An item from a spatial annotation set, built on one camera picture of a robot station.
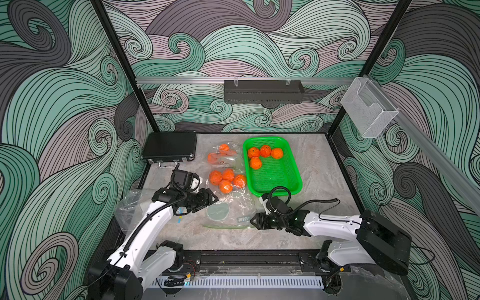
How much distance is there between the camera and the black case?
1047mm

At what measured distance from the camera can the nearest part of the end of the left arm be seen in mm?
670

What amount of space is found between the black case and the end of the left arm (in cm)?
36
